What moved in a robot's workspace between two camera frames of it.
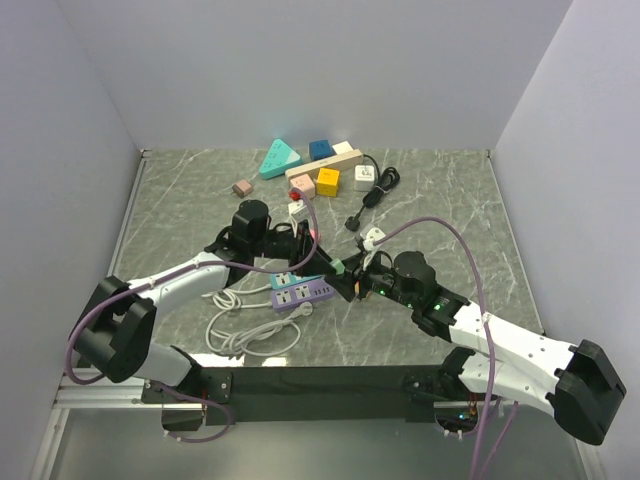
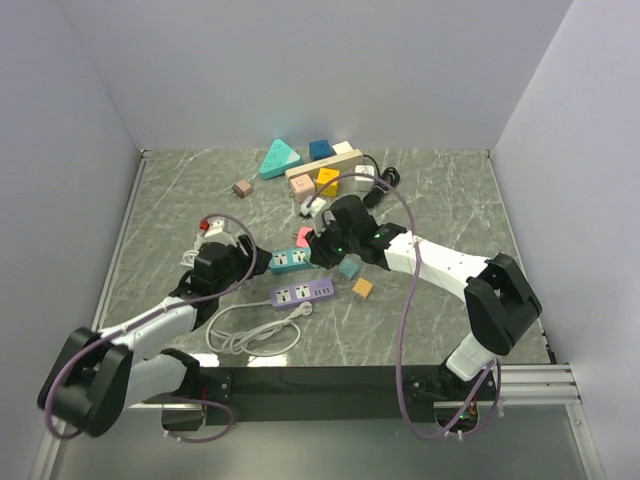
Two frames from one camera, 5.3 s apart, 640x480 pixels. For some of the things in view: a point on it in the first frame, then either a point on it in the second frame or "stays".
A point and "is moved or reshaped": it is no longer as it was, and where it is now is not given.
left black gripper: [300, 243] -> [246, 259]
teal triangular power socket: [278, 160] stays
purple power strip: [295, 296] stays
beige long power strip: [341, 161] stays
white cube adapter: [364, 178] stays
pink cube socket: [305, 185] stays
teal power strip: [278, 280] is moved or reshaped
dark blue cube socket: [320, 149] stays
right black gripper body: [381, 279] -> [343, 244]
